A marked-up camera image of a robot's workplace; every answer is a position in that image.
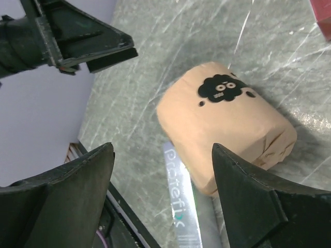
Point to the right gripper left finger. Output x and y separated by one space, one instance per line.
60 207

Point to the silver toothpaste box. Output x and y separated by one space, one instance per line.
182 199

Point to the brown paper roll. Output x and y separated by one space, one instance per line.
209 104

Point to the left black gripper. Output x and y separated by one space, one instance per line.
58 34

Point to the red toothpaste box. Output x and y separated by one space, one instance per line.
322 13

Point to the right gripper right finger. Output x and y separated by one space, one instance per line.
261 209

